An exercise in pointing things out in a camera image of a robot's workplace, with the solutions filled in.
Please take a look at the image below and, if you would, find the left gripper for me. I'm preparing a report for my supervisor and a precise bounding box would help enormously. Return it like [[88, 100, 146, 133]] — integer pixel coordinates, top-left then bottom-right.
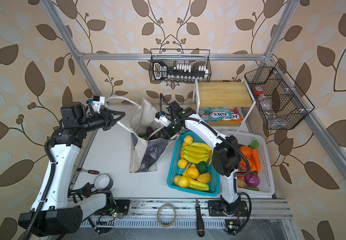
[[76, 108, 124, 134]]

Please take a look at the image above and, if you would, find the purple eggplant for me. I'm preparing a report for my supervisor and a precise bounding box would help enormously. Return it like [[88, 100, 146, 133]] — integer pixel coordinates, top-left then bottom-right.
[[146, 127, 159, 141]]

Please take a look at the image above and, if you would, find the cream canvas tote bag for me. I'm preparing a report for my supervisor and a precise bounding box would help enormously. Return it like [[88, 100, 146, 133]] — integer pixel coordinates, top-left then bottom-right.
[[105, 96, 179, 174]]

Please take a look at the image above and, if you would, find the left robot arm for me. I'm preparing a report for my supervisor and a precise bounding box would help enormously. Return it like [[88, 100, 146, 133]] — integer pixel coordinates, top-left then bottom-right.
[[18, 100, 126, 240]]

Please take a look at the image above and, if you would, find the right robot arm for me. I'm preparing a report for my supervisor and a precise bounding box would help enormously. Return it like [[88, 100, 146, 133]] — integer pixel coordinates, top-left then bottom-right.
[[156, 95, 250, 216]]

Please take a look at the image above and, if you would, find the Fox's candy bag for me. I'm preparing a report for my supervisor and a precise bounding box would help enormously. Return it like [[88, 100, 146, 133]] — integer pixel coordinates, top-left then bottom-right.
[[198, 108, 243, 123]]

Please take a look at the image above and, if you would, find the yellow pear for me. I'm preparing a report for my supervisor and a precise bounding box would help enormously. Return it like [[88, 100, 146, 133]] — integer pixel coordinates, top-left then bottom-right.
[[183, 136, 193, 146]]

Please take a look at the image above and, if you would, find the white wooden two-tier shelf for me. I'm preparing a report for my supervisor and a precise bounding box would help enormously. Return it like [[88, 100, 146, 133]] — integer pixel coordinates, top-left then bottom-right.
[[192, 80, 256, 133]]

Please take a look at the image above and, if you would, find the black socket tool set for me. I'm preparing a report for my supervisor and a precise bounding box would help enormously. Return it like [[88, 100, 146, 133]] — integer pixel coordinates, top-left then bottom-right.
[[149, 60, 211, 84]]

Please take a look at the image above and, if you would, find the banana bunch upper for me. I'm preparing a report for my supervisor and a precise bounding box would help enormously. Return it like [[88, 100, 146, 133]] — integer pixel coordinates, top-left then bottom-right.
[[180, 143, 213, 164]]

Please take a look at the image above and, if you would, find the small yellow lemon left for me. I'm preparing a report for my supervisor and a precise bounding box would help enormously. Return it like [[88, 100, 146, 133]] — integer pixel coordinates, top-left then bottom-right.
[[177, 159, 188, 169]]

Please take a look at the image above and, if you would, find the green bell pepper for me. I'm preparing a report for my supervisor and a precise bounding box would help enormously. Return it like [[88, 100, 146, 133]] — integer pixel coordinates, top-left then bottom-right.
[[196, 161, 208, 175]]

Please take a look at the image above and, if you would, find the yellow textured fruit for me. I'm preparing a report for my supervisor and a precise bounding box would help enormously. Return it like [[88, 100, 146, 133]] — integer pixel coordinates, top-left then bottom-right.
[[186, 166, 199, 180]]

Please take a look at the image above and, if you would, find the black tape roll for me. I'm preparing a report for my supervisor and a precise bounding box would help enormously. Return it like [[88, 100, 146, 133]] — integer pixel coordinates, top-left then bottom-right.
[[94, 174, 114, 191]]

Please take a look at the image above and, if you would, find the yellow lemon bottom left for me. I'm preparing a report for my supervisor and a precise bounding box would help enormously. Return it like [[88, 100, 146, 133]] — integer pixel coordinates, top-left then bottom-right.
[[174, 175, 189, 188]]

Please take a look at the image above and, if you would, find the banana lower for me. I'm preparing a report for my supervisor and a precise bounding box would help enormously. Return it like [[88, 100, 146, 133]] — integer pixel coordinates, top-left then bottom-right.
[[184, 175, 209, 192]]

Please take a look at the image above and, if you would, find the teal plastic basket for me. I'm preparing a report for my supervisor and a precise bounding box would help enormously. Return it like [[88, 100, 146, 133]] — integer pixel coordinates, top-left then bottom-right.
[[167, 132, 220, 197]]

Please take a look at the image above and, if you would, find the orange carrot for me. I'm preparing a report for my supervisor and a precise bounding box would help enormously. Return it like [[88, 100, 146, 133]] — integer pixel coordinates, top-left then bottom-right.
[[250, 140, 261, 172]]

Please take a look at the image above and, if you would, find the plastic bottle red cap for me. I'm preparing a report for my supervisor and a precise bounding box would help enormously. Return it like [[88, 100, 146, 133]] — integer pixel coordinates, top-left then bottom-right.
[[253, 86, 276, 120]]

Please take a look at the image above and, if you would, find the clear tape roll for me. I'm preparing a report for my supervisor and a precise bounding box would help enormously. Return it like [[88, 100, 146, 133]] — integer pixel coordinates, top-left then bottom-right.
[[157, 204, 177, 228]]

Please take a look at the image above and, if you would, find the brown potato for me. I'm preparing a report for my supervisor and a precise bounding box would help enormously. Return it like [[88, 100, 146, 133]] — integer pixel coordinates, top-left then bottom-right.
[[237, 178, 245, 188]]

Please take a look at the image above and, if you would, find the purple onion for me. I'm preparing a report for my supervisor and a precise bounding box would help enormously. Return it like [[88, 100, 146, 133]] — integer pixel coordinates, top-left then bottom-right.
[[244, 173, 260, 188]]

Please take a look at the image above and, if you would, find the white plastic basket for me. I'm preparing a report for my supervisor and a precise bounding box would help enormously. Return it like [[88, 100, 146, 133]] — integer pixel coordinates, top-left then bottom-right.
[[221, 130, 275, 199]]

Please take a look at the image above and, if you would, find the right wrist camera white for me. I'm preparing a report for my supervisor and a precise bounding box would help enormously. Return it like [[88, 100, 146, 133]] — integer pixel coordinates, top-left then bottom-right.
[[155, 112, 171, 127]]

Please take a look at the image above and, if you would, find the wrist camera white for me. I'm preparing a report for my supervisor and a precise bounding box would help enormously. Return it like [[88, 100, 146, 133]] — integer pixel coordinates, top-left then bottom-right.
[[155, 112, 171, 127], [87, 95, 105, 115]]

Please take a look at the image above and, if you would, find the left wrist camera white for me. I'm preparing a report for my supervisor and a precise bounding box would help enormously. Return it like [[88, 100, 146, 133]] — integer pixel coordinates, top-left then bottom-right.
[[87, 95, 105, 115]]

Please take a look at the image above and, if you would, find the black wire basket back wall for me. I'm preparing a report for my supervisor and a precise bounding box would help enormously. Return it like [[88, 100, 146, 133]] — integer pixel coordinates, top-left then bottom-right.
[[149, 48, 211, 84]]

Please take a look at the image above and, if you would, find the black wire basket wall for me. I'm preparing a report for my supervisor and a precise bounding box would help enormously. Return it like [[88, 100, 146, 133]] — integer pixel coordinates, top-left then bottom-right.
[[245, 63, 315, 130], [149, 48, 211, 84]]

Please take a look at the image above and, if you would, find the red handled screwdriver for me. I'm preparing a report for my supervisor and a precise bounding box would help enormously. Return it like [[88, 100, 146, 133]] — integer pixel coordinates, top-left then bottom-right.
[[76, 168, 100, 175]]

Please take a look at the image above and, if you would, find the aluminium frame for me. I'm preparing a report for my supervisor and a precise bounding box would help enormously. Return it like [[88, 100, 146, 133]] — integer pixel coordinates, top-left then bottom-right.
[[39, 0, 346, 240]]

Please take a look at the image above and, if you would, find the black wire basket right wall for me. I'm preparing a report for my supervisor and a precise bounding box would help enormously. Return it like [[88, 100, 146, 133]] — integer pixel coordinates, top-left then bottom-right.
[[245, 63, 315, 130]]

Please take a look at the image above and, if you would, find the black handled screwdriver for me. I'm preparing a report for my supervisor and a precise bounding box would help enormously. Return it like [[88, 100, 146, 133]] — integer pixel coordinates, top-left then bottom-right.
[[195, 199, 205, 238]]

